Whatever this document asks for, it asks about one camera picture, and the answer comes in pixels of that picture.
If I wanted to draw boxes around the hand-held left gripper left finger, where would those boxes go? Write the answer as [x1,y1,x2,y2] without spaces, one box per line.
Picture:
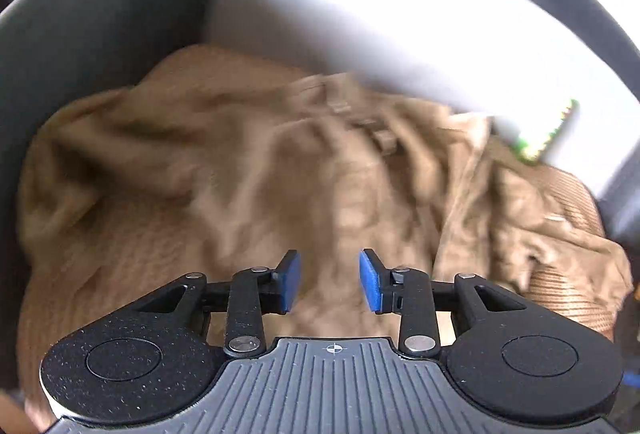
[135,249,303,359]

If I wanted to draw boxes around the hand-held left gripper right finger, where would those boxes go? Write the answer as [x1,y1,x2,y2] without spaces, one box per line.
[357,248,531,359]

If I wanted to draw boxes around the brown pants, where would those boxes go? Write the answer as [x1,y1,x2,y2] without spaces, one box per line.
[15,44,633,430]

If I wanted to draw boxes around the brown woven mat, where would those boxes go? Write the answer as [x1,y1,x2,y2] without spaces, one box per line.
[492,163,627,341]

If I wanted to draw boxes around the green chips can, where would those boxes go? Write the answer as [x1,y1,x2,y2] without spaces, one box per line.
[519,98,580,166]

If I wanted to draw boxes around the dark grey leather sofa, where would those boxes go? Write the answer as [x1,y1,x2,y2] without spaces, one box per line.
[0,0,640,390]

